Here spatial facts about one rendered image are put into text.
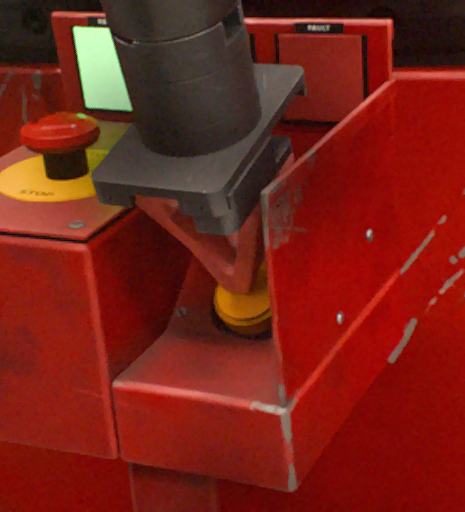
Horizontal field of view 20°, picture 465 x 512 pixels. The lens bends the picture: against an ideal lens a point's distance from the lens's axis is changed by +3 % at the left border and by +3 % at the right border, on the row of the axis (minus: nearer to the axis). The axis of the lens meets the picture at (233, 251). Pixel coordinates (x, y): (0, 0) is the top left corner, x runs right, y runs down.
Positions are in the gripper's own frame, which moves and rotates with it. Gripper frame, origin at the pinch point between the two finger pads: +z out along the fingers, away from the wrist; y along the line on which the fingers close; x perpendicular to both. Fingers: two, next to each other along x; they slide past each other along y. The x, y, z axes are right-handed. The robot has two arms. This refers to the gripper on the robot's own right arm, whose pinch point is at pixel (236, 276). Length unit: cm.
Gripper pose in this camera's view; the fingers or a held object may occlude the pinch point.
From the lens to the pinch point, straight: 65.6
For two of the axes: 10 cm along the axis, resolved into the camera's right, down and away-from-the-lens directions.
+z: 1.8, 7.8, 5.9
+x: -9.0, -1.1, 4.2
